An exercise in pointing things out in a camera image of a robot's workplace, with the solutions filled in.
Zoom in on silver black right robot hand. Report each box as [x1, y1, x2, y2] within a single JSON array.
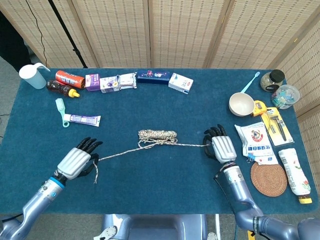
[[202, 124, 238, 165]]

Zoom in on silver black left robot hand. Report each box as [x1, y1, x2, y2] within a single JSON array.
[[56, 137, 104, 181]]

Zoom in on beige braided rope bundle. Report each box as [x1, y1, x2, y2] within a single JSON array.
[[92, 128, 213, 185]]

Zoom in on white printed bag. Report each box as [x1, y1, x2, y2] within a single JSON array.
[[234, 121, 279, 166]]

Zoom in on white purple toothpaste tube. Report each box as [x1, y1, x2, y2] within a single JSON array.
[[62, 113, 102, 128]]

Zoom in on beige bowl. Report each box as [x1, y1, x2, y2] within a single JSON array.
[[228, 92, 256, 117]]

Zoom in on round woven coaster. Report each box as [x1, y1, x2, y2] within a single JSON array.
[[250, 161, 288, 198]]

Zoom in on yellow tape measure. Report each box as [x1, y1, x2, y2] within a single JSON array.
[[250, 100, 268, 118]]

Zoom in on green brush white bristles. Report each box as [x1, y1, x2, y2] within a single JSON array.
[[55, 97, 70, 129]]

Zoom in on dark blue table cloth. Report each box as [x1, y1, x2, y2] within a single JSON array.
[[0, 67, 316, 215]]

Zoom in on razor on yellow card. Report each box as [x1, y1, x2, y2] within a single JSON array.
[[260, 107, 295, 147]]

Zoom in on light blue toothbrush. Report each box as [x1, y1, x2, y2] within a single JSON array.
[[241, 71, 261, 94]]

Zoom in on white floral label bottle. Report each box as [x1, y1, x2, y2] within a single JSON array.
[[278, 147, 314, 205]]

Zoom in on brown drink bottle yellow cap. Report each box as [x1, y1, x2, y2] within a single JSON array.
[[46, 79, 81, 99]]

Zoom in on white blue box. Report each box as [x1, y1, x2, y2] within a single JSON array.
[[168, 72, 194, 95]]

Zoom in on clear cup of clips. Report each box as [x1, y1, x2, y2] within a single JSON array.
[[270, 84, 301, 110]]

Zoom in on glass jar black lid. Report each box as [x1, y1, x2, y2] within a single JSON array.
[[260, 69, 286, 93]]

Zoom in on orange snack can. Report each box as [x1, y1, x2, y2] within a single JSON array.
[[55, 70, 86, 90]]

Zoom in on white purple drink carton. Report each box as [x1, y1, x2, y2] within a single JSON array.
[[99, 75, 120, 94]]

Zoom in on pale plastic jug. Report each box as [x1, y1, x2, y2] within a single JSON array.
[[18, 62, 51, 90]]

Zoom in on silver foil packet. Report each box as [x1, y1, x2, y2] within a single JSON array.
[[117, 72, 138, 91]]

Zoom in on dark blue long box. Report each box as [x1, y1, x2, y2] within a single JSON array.
[[136, 69, 173, 85]]

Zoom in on grey blue robot torso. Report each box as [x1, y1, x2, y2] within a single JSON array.
[[93, 213, 222, 240]]

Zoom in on bamboo folding screen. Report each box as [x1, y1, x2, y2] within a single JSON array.
[[0, 0, 320, 181]]

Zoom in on black stand pole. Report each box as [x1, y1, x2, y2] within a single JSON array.
[[47, 0, 89, 69]]

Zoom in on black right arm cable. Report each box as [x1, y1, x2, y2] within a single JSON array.
[[213, 173, 238, 218]]

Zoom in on thin black hanging cable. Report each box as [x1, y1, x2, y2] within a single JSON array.
[[25, 0, 48, 68]]

